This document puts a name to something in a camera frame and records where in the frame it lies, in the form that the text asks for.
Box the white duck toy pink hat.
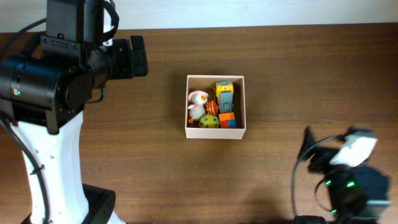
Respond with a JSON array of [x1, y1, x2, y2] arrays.
[[187, 90, 208, 124]]

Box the orange round plastic toy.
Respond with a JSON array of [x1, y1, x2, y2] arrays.
[[206, 100, 219, 116]]

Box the colourful puzzle cube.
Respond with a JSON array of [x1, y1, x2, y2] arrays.
[[219, 112, 236, 128]]

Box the yellow ball blue letters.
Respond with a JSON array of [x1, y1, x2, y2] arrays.
[[199, 114, 221, 128]]

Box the grey yellow toy truck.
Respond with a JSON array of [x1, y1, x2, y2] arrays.
[[215, 81, 234, 113]]

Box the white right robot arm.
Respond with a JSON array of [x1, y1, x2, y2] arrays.
[[297, 126, 391, 223]]

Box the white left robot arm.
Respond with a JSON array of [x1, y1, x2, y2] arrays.
[[1, 0, 149, 223]]

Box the white open box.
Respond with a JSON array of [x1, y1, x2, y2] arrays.
[[185, 75, 247, 139]]

